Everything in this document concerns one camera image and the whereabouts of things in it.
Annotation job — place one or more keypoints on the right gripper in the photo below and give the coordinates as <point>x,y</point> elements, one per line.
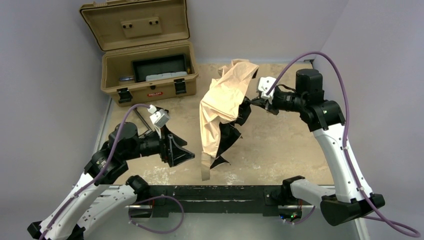
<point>262,103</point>

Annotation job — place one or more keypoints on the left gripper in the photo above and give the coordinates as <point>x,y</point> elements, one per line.
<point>169,148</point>

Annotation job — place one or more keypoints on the beige folding umbrella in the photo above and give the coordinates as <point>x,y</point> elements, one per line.
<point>220,104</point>

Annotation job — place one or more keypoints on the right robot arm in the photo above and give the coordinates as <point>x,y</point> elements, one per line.
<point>352,197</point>

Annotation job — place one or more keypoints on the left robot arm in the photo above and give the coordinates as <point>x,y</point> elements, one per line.
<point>130,146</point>

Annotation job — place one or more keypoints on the black hex key tool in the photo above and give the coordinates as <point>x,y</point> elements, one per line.
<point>144,122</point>

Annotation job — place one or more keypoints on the grey box in case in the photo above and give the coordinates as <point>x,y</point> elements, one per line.
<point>166,75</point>

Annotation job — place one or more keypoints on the black tray in case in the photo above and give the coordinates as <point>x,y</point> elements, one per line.
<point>159,65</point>

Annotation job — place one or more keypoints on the metal can in case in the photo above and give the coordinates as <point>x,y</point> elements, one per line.
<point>126,80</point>

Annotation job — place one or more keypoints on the tan hard case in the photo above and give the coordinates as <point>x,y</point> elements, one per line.
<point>129,30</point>

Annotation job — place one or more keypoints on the aluminium frame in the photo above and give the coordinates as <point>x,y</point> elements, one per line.
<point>93,182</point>

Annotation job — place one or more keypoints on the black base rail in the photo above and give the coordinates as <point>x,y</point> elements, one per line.
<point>217,199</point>

